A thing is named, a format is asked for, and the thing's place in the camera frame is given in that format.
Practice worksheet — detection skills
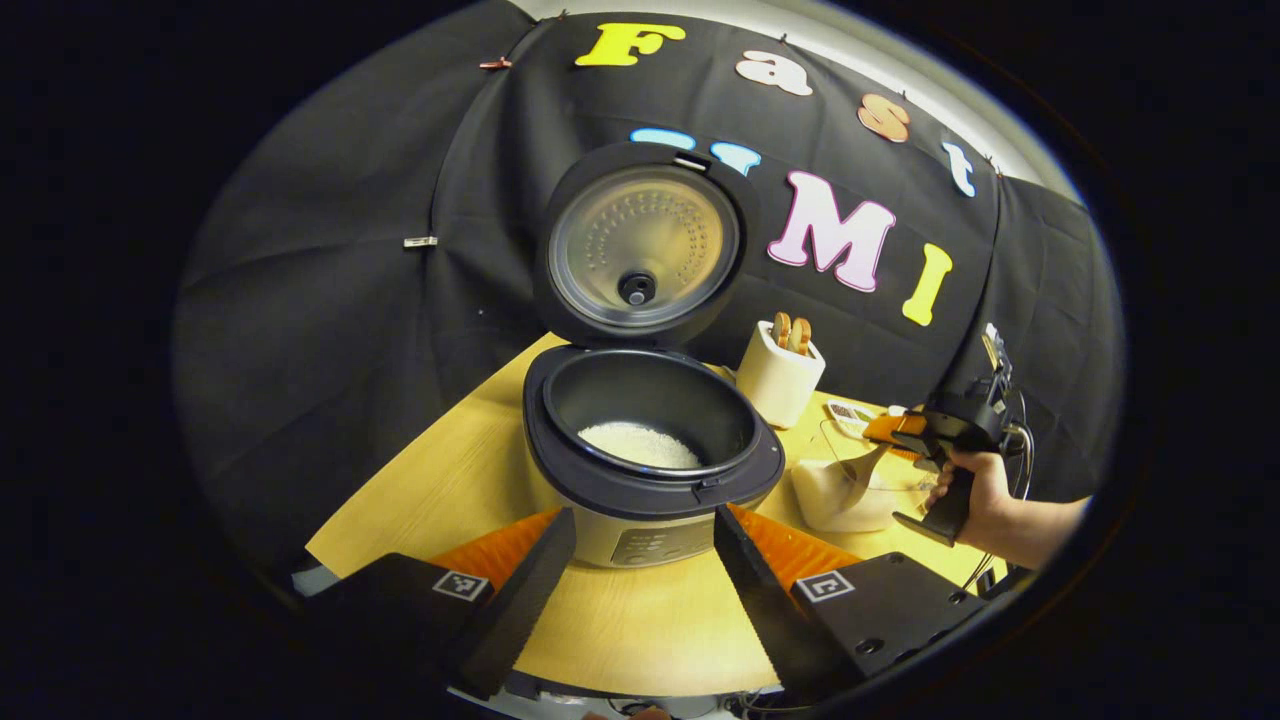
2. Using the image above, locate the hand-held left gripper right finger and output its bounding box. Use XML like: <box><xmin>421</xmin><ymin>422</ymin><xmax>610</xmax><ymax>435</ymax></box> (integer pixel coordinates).
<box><xmin>713</xmin><ymin>503</ymin><xmax>991</xmax><ymax>706</ymax></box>

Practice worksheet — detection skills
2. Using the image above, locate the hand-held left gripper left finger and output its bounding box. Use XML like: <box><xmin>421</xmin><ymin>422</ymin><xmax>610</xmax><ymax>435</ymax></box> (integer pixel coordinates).
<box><xmin>300</xmin><ymin>507</ymin><xmax>578</xmax><ymax>701</ymax></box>

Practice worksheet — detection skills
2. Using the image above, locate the dark blue rice cooker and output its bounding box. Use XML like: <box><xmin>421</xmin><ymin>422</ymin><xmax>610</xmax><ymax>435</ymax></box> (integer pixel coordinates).
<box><xmin>522</xmin><ymin>140</ymin><xmax>787</xmax><ymax>569</ymax></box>

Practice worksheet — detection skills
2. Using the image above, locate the white divided bean dish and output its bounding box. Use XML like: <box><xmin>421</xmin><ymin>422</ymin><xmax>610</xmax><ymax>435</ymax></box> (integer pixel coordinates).
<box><xmin>826</xmin><ymin>399</ymin><xmax>881</xmax><ymax>441</ymax></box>

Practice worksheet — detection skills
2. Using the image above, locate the white toaster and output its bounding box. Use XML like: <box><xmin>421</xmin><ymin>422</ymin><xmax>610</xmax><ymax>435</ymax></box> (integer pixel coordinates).
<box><xmin>735</xmin><ymin>320</ymin><xmax>827</xmax><ymax>431</ymax></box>

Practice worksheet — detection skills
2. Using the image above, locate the black backdrop cloth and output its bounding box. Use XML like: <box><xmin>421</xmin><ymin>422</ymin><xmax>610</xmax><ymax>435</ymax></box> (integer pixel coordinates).
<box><xmin>170</xmin><ymin>0</ymin><xmax>1126</xmax><ymax>571</ymax></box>

